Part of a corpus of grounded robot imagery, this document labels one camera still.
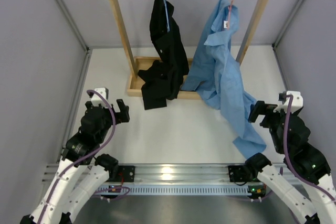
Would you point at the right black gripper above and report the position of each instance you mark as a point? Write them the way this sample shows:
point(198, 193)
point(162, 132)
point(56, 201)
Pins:
point(260, 108)

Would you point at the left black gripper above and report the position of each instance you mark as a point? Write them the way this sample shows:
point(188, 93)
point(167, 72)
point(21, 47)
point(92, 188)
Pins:
point(123, 116)

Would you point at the light blue shirt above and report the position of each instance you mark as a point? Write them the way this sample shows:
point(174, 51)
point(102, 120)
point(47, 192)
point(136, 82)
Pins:
point(215, 75)

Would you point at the pink wire hanger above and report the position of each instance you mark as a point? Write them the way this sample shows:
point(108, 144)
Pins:
point(233, 1)

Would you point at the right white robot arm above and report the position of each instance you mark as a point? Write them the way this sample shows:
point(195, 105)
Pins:
point(290, 137)

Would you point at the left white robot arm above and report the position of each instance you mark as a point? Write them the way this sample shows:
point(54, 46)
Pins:
point(80, 171)

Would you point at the black shirt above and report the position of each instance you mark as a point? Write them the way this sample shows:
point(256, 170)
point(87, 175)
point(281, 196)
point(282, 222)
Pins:
point(163, 80)

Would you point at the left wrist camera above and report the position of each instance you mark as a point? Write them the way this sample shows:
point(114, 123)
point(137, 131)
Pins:
point(99, 97)

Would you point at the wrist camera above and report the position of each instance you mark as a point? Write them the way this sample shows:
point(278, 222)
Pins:
point(290, 101)
point(99, 97)

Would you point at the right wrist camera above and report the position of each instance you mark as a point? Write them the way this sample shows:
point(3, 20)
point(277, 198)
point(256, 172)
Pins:
point(290, 101)

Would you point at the aluminium mounting rail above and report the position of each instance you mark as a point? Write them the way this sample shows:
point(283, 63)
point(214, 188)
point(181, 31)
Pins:
point(181, 174)

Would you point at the slotted cable duct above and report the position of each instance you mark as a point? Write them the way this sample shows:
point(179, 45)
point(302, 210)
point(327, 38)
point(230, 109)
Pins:
point(184, 190)

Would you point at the blue wire hanger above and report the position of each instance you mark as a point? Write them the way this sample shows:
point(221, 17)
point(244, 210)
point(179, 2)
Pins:
point(167, 16)

